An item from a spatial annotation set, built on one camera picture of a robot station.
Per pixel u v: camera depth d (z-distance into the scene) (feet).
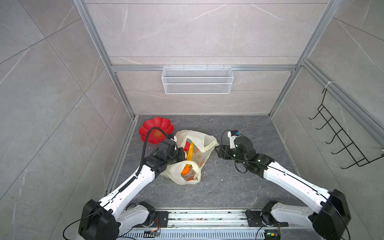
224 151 2.25
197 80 3.30
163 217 2.41
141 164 1.73
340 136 2.21
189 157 3.07
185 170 2.25
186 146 2.66
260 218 2.31
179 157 2.30
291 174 1.60
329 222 1.27
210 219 2.45
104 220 1.23
